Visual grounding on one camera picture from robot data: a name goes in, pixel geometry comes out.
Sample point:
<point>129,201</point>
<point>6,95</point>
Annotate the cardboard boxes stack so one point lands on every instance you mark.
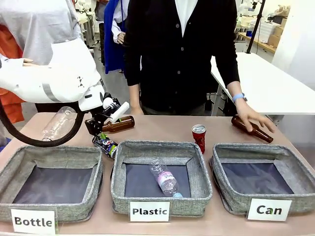
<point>276,35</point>

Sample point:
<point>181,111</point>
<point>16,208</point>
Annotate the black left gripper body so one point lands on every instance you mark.
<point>104,115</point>

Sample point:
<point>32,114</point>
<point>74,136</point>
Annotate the red crushed can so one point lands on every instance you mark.
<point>199,140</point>

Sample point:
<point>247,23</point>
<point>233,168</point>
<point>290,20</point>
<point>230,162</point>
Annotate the crushed bottle pink label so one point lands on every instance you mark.
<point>165,179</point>

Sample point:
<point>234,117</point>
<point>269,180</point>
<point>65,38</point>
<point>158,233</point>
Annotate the white table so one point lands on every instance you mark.
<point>265,86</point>

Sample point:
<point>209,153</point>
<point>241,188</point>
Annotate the bystander in blue coat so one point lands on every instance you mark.
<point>110,37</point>

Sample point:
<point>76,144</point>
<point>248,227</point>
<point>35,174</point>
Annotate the blue coat bystander hand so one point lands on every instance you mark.
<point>121,38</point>

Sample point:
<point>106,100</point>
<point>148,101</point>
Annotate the orange jacket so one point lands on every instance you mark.
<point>9,49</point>

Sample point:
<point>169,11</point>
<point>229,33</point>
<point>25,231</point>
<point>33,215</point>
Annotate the person in black cardigan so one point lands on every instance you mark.
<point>172,61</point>

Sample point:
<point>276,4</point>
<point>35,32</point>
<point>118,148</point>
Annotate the black tripod pole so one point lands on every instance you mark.
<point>256,24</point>

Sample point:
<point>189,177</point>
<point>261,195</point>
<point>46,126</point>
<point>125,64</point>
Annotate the brown glass bottle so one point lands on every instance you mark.
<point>123,124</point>
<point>240,123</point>

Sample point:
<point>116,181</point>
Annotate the grey fabric basket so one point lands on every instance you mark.
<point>295,169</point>
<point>14,167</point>
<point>197,172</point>

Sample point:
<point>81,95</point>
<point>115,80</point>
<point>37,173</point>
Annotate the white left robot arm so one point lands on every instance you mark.
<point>61,73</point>

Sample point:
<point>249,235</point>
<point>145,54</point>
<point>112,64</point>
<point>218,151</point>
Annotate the grey hoodie bystander hand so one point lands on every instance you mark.
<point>28,62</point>

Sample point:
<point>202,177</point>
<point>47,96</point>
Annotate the white Plastic label sign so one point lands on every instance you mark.
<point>149,211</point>

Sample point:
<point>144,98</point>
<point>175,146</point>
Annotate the clear plastic bottle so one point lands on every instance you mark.
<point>56,123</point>

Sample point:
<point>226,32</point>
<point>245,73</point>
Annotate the person's right forearm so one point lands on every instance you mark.
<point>135,100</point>

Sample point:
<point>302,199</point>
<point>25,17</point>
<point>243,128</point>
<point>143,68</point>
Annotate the wooden workbench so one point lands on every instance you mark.
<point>261,43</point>

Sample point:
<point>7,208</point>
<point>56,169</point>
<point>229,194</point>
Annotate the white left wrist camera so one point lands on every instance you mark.
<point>120,111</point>

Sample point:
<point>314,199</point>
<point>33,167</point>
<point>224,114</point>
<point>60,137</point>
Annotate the white Bottle label sign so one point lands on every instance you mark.
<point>33,221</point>

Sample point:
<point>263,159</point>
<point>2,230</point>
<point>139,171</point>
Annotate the person's left hand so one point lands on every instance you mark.
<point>248,113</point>

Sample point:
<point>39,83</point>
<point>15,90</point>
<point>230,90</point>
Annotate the light blue wristband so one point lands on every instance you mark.
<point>238,97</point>

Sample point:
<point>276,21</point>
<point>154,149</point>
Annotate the person's left forearm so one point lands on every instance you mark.
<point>235,88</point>

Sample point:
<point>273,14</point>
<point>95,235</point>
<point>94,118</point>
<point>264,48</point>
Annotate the bystander in grey hoodie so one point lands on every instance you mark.
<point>37,24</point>

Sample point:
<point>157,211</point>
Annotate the crushed dark blue can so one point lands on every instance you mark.
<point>108,147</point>

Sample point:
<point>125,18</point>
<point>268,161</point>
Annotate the white Can label sign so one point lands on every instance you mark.
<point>269,210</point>

